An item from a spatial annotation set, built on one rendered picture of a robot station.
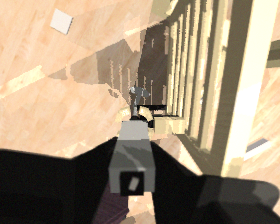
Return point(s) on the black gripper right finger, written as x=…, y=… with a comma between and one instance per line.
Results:
x=181, y=195

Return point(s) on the white square block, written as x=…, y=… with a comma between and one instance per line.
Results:
x=61, y=21

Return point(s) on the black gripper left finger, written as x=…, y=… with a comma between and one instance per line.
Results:
x=79, y=182

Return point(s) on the grey rectangular bar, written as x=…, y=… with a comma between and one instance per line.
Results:
x=257, y=147

